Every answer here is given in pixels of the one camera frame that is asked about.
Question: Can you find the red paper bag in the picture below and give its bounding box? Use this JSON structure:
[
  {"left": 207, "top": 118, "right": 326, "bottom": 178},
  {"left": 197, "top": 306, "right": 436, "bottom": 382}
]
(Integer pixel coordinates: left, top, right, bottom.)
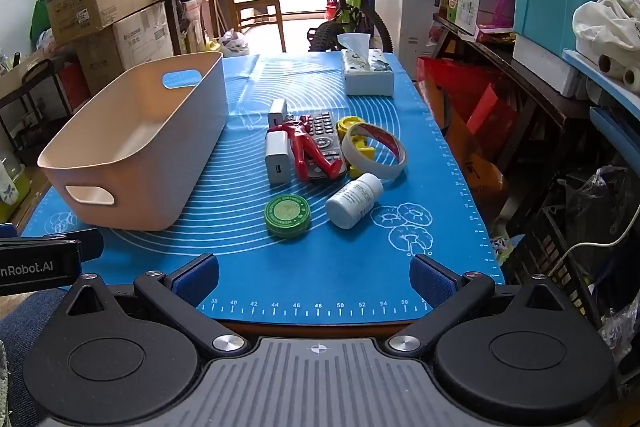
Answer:
[{"left": 416, "top": 57, "right": 521, "bottom": 148}]

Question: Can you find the printed cardboard box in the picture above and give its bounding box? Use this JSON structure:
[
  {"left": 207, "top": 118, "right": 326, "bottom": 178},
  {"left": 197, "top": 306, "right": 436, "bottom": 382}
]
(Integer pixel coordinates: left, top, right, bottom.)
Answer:
[{"left": 75, "top": 2, "right": 176, "bottom": 95}]

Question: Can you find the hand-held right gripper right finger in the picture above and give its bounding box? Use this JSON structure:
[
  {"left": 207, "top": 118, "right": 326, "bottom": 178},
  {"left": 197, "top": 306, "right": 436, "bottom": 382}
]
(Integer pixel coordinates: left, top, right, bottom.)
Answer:
[{"left": 382, "top": 252, "right": 566, "bottom": 355}]

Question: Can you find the white plastic bag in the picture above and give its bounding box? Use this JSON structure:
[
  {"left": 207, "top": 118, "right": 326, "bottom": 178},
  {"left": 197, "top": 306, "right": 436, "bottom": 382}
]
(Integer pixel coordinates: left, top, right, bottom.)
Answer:
[{"left": 217, "top": 29, "right": 249, "bottom": 58}]

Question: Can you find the dark blue cloth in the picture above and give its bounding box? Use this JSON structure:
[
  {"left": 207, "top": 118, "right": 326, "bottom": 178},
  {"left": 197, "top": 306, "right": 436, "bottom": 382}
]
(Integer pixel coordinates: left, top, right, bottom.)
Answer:
[{"left": 0, "top": 291, "right": 68, "bottom": 368}]

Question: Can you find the dark wooden shelf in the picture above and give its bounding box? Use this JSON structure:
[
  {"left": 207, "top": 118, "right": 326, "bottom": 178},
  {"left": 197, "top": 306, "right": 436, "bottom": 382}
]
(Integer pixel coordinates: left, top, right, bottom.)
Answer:
[{"left": 432, "top": 14, "right": 601, "bottom": 128}]

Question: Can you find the white cable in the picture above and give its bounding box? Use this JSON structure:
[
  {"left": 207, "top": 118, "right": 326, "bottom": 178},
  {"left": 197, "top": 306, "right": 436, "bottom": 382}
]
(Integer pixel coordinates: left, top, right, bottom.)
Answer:
[{"left": 555, "top": 222, "right": 640, "bottom": 268}]

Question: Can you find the large white charger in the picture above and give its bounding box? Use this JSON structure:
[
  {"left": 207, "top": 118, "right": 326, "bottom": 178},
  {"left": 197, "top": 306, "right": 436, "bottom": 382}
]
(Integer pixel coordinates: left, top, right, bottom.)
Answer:
[{"left": 265, "top": 130, "right": 292, "bottom": 185}]

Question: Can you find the white foam box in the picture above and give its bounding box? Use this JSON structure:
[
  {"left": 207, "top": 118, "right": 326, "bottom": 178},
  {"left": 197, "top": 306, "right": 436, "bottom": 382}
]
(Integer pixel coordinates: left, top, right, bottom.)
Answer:
[{"left": 512, "top": 34, "right": 593, "bottom": 98}]

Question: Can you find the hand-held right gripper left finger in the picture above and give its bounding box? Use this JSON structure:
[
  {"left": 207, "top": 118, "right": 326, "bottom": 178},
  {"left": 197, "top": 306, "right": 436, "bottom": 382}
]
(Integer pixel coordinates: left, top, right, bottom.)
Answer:
[{"left": 62, "top": 252, "right": 251, "bottom": 355}]

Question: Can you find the yellow plastic toy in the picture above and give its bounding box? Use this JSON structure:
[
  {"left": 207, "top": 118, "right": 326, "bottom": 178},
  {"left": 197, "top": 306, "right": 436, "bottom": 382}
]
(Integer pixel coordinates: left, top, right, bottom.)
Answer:
[{"left": 336, "top": 117, "right": 376, "bottom": 168}]

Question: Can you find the black remote control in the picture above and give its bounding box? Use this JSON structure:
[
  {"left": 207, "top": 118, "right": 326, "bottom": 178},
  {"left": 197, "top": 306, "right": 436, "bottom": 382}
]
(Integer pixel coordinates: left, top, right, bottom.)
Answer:
[{"left": 302, "top": 111, "right": 347, "bottom": 180}]

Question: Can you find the white tape roll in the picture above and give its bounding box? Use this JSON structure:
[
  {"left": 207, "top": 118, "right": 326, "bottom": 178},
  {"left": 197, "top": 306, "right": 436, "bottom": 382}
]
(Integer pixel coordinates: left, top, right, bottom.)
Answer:
[{"left": 341, "top": 123, "right": 408, "bottom": 182}]

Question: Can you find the white cloth bag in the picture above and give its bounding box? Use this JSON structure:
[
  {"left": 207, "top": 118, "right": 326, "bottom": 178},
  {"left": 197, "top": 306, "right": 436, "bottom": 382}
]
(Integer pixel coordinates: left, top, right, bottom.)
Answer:
[{"left": 572, "top": 0, "right": 640, "bottom": 68}]

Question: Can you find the black plastic crate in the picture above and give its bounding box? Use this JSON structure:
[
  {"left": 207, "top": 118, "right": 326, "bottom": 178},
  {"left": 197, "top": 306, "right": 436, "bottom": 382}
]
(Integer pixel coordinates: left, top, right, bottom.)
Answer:
[{"left": 505, "top": 207, "right": 601, "bottom": 323}]

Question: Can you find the orange paper bag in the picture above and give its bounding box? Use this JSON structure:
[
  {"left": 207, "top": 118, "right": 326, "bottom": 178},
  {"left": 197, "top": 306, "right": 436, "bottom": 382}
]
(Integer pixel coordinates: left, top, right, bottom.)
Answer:
[{"left": 445, "top": 107, "right": 511, "bottom": 223}]

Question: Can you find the white freezer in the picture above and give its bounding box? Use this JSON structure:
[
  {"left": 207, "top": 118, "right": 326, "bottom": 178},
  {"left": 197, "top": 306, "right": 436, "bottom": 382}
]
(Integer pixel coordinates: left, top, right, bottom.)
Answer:
[{"left": 374, "top": 0, "right": 448, "bottom": 82}]

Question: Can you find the white pill bottle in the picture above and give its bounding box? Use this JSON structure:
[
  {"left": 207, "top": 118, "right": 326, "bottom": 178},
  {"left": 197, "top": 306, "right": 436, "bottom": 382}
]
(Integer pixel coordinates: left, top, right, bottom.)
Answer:
[{"left": 325, "top": 173, "right": 385, "bottom": 230}]

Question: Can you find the black cart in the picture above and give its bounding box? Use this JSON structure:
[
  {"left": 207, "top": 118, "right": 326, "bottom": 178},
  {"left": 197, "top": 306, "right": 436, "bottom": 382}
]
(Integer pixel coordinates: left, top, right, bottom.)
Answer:
[{"left": 0, "top": 57, "right": 76, "bottom": 122}]

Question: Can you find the light blue shelf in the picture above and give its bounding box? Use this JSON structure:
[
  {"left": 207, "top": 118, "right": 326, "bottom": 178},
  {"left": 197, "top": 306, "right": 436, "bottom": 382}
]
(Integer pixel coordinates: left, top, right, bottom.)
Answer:
[{"left": 562, "top": 49, "right": 640, "bottom": 142}]

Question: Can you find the beige plastic basket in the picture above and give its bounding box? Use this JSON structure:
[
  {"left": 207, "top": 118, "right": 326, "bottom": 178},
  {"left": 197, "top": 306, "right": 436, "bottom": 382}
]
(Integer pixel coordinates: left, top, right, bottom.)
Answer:
[{"left": 37, "top": 52, "right": 228, "bottom": 232}]

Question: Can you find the teal storage bin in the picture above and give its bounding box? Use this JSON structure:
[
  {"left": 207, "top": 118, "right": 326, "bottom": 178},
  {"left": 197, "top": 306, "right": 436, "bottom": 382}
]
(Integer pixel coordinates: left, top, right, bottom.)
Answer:
[{"left": 511, "top": 0, "right": 621, "bottom": 58}]

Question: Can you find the tissue box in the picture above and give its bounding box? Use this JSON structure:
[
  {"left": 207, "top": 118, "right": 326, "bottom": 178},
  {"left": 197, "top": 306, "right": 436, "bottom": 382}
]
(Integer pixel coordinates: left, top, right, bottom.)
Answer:
[{"left": 337, "top": 33, "right": 396, "bottom": 96}]

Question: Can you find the red figure toy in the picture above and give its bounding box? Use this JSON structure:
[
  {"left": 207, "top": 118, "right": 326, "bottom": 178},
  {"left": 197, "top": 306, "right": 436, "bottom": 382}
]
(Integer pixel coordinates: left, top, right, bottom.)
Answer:
[{"left": 280, "top": 117, "right": 347, "bottom": 182}]

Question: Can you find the green and white carton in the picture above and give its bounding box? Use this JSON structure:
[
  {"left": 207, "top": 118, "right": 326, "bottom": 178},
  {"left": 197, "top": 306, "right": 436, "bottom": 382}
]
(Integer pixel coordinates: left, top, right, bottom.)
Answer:
[{"left": 446, "top": 0, "right": 483, "bottom": 35}]

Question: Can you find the blue silicone mat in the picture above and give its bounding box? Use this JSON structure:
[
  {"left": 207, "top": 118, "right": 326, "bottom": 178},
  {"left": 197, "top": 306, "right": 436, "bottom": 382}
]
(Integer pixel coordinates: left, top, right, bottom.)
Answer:
[{"left": 20, "top": 52, "right": 507, "bottom": 323}]

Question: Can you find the small white charger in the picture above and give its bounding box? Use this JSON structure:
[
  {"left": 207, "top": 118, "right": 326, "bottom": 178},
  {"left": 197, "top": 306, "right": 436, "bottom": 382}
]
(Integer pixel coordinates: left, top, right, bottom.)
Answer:
[{"left": 267, "top": 99, "right": 289, "bottom": 130}]

